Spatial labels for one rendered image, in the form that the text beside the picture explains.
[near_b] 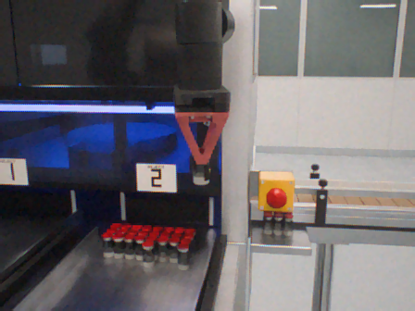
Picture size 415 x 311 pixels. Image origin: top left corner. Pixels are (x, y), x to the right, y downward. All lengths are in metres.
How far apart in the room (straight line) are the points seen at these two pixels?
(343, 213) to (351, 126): 4.64
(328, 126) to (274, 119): 0.73
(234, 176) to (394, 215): 0.39
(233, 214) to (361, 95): 4.80
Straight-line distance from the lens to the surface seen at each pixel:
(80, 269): 0.79
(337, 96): 5.47
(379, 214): 0.97
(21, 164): 0.95
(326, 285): 1.08
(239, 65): 0.76
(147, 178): 0.83
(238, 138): 0.78
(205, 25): 0.47
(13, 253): 0.90
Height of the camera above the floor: 1.26
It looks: 13 degrees down
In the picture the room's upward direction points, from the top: straight up
